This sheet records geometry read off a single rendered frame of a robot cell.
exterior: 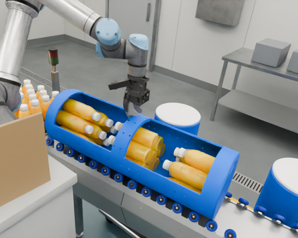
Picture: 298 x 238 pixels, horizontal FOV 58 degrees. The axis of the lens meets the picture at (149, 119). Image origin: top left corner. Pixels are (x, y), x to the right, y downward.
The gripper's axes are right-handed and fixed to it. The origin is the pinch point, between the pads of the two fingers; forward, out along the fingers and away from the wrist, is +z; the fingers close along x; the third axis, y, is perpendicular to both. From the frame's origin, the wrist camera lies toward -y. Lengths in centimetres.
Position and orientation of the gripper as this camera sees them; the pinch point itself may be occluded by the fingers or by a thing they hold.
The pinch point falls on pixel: (129, 115)
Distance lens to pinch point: 119.4
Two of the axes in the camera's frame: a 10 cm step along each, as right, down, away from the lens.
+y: 8.5, 3.4, -4.0
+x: 5.2, -3.9, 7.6
